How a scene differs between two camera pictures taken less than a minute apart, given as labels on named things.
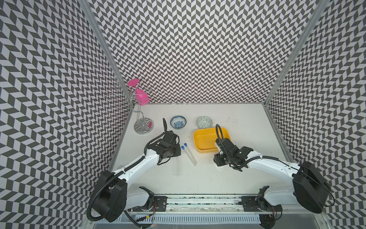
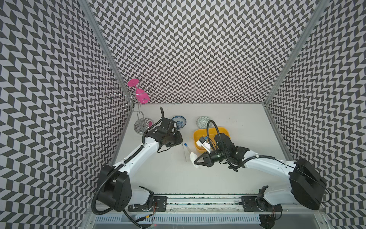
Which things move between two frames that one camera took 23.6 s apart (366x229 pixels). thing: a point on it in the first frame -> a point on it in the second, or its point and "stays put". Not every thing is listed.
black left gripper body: x=174 y=150 -> x=173 y=139
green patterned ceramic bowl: x=204 y=122 stays put
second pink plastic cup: x=133 y=82 stays put
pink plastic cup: x=142 y=97 stays put
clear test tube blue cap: x=183 y=147 -> x=187 y=148
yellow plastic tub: x=205 y=139 stays put
